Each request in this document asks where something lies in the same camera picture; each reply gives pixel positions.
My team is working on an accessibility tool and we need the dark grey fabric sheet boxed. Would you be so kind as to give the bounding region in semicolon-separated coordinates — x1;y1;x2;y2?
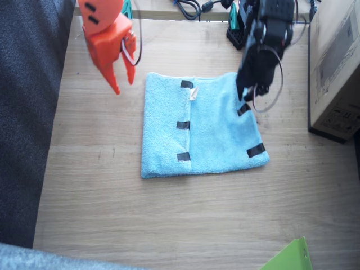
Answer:
0;0;77;250

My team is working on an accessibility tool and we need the black looped cable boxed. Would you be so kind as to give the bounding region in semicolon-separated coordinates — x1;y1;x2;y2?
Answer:
172;0;202;21

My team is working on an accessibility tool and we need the black cable with ferrite bead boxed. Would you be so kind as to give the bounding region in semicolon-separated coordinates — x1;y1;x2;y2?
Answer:
200;0;240;14

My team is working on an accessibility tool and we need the green table clamp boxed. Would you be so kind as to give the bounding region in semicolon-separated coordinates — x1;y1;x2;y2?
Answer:
228;2;239;31
121;0;133;20

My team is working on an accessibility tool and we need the brown cardboard box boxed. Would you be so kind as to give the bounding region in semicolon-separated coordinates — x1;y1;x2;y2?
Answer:
307;0;360;145

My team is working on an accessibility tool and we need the light blue towel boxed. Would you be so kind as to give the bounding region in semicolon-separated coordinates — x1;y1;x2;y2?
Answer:
140;71;271;180

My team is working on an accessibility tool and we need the light grey fabric sheet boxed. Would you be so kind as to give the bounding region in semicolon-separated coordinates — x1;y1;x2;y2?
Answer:
0;242;138;270

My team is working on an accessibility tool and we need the dark servo wire loop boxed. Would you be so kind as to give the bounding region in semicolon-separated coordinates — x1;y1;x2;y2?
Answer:
252;0;322;114

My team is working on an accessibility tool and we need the white red servo wire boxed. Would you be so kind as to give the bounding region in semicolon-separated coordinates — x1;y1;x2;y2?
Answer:
121;0;143;68

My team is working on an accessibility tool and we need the lime green plastic sheet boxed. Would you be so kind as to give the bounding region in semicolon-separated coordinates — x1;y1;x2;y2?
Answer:
258;236;313;270

